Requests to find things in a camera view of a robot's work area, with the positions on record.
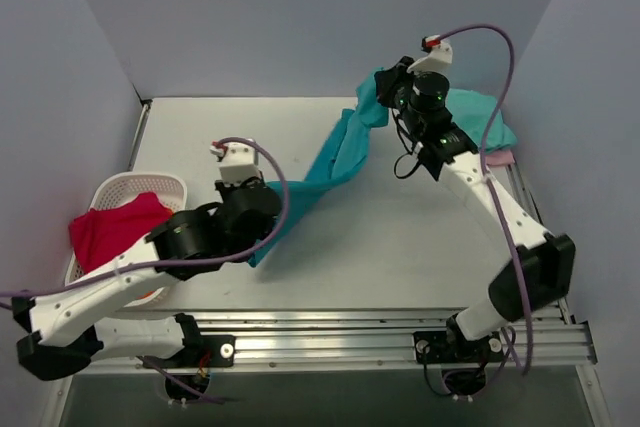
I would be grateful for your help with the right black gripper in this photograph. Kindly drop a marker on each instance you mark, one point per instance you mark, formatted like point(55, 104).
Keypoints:
point(390, 84)

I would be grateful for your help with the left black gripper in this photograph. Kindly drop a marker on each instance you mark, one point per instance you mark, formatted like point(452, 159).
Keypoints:
point(261, 198)

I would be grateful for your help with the teal t shirt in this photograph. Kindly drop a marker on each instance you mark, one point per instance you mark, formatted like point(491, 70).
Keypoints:
point(342, 155)

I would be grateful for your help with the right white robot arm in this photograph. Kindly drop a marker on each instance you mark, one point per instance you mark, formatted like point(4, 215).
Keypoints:
point(540, 266)

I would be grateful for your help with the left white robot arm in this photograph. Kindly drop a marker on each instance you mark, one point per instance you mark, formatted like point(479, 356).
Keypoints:
point(70, 328)

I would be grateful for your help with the white plastic laundry basket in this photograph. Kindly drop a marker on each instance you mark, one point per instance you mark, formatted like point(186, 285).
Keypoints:
point(123, 188)

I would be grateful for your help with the folded mint green t shirt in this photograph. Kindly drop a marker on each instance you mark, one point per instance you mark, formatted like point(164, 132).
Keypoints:
point(471, 111)

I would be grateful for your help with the orange t shirt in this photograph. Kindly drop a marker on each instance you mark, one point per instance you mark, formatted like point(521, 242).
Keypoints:
point(152, 294)

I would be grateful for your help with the folded pink t shirt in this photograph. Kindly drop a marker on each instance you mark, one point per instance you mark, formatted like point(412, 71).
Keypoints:
point(500, 158)

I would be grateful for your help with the crimson red t shirt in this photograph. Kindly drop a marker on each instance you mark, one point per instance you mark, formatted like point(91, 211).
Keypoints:
point(100, 235)

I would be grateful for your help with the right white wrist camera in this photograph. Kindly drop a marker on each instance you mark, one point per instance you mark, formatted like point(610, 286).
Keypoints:
point(438, 56)

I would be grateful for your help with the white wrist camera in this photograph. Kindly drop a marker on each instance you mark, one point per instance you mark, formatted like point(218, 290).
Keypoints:
point(237, 162)
point(438, 56)

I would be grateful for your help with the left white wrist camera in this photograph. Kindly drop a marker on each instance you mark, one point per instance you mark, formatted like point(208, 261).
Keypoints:
point(237, 162)

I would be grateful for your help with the aluminium rail frame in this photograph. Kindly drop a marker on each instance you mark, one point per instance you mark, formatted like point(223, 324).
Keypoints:
point(374, 261)

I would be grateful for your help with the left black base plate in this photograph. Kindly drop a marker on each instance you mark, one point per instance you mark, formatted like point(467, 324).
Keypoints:
point(216, 351)

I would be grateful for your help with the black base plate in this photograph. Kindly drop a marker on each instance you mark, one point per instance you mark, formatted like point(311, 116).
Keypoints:
point(442, 347)
point(216, 351)

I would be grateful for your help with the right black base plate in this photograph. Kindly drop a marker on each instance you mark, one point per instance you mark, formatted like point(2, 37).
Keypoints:
point(442, 347)

